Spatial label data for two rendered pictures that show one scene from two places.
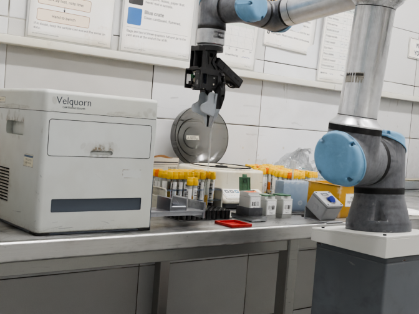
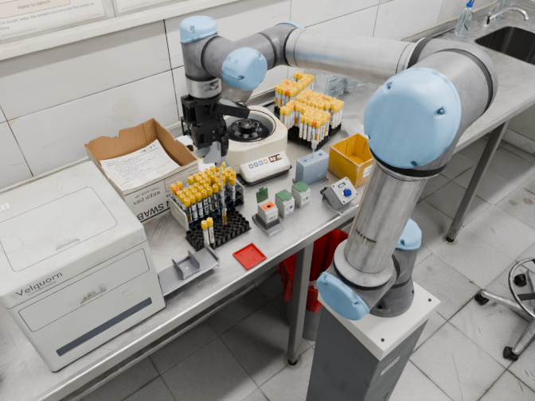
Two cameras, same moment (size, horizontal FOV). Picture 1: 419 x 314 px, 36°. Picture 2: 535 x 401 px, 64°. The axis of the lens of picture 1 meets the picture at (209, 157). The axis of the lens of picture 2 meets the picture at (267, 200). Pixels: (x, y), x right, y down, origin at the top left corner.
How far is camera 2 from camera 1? 111 cm
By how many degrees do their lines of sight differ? 40
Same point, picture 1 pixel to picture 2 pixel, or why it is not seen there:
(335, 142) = (337, 293)
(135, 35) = not seen: outside the picture
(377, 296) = (371, 365)
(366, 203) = not seen: hidden behind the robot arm
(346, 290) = (345, 341)
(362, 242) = (361, 336)
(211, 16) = (197, 68)
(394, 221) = (396, 309)
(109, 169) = (107, 301)
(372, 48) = (390, 221)
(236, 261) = not seen: hidden behind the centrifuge
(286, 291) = (303, 268)
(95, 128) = (77, 286)
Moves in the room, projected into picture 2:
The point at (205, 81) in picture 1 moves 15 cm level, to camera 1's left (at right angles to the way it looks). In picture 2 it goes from (203, 139) to (137, 138)
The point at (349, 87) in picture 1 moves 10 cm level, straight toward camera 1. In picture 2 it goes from (357, 246) to (353, 292)
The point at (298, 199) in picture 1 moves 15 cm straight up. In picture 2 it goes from (318, 173) to (322, 134)
